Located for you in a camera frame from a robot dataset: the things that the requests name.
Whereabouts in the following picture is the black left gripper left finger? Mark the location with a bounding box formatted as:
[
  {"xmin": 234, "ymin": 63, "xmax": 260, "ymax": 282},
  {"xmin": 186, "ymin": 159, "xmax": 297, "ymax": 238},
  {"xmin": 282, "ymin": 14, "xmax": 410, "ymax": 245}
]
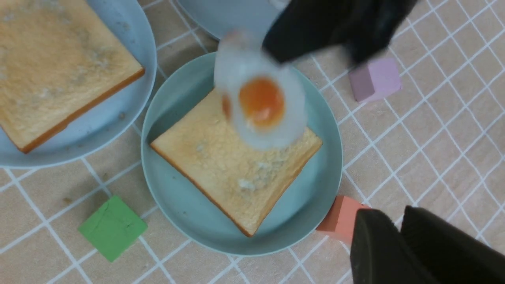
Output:
[{"xmin": 350, "ymin": 209, "xmax": 438, "ymax": 284}]

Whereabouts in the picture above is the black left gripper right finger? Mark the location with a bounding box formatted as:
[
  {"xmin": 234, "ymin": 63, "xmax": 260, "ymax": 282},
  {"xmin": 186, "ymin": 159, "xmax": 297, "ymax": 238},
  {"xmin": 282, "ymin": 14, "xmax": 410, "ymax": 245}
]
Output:
[{"xmin": 400, "ymin": 206, "xmax": 505, "ymax": 284}]

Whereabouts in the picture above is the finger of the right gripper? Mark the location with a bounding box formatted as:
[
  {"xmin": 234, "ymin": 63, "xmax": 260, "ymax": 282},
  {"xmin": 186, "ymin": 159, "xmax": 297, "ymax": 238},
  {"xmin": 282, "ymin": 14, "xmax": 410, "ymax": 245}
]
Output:
[
  {"xmin": 346, "ymin": 0, "xmax": 418, "ymax": 66},
  {"xmin": 262, "ymin": 0, "xmax": 355, "ymax": 64}
]

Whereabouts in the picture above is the fried egg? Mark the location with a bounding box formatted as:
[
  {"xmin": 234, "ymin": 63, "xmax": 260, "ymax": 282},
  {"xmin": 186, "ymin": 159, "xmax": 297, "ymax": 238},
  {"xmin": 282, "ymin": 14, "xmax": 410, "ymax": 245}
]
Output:
[{"xmin": 213, "ymin": 31, "xmax": 307, "ymax": 150}]

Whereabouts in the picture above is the toast slice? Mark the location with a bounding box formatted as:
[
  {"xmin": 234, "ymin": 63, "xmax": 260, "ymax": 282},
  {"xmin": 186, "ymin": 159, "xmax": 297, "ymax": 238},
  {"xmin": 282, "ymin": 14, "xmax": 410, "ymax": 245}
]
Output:
[
  {"xmin": 150, "ymin": 90, "xmax": 323, "ymax": 237},
  {"xmin": 0, "ymin": 0, "xmax": 145, "ymax": 153}
]

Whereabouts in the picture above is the orange cube block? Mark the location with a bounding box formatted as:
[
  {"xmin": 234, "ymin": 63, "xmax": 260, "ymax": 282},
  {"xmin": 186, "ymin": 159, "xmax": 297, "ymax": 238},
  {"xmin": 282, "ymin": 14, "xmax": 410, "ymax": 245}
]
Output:
[{"xmin": 316, "ymin": 195, "xmax": 370, "ymax": 246}]

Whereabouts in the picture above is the pink cube block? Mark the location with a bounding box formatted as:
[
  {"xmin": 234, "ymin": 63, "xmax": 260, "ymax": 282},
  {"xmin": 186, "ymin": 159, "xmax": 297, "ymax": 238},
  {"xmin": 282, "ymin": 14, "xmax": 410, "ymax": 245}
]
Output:
[{"xmin": 348, "ymin": 57, "xmax": 402, "ymax": 103}]

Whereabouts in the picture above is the grey blue egg plate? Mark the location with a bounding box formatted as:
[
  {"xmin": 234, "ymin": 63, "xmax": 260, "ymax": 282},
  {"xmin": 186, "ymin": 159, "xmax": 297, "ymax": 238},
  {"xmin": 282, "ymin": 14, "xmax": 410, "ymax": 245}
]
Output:
[{"xmin": 178, "ymin": 0, "xmax": 289, "ymax": 39}]

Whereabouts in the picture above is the teal green plate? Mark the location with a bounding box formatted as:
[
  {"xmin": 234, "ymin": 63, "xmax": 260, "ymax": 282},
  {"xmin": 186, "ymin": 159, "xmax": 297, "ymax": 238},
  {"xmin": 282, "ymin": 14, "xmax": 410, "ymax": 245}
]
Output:
[{"xmin": 141, "ymin": 52, "xmax": 343, "ymax": 257}]

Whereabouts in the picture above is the light blue plate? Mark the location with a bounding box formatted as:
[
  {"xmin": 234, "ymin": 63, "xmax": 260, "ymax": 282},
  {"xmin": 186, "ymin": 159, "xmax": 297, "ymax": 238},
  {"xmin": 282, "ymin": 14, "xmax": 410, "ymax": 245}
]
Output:
[{"xmin": 0, "ymin": 0, "xmax": 157, "ymax": 169}]

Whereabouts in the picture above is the green cube block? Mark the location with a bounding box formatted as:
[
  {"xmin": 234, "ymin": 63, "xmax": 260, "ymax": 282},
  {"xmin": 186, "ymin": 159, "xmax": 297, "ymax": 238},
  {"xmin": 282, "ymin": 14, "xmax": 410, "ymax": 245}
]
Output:
[{"xmin": 78, "ymin": 195, "xmax": 148, "ymax": 263}]

